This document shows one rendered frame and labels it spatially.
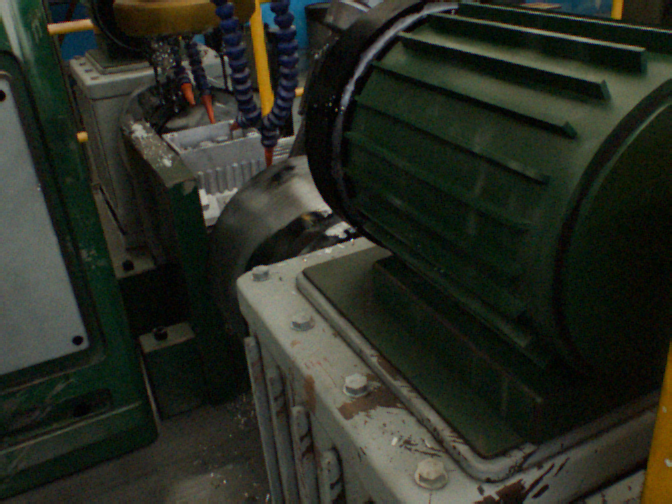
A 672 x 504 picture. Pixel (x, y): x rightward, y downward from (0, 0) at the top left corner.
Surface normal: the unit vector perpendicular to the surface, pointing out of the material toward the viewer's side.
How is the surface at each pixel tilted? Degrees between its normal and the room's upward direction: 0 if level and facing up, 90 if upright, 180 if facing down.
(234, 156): 90
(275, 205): 28
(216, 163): 90
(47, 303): 90
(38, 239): 90
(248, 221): 43
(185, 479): 0
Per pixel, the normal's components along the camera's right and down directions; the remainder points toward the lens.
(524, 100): -0.64, -0.49
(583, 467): 0.44, 0.39
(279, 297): -0.08, -0.88
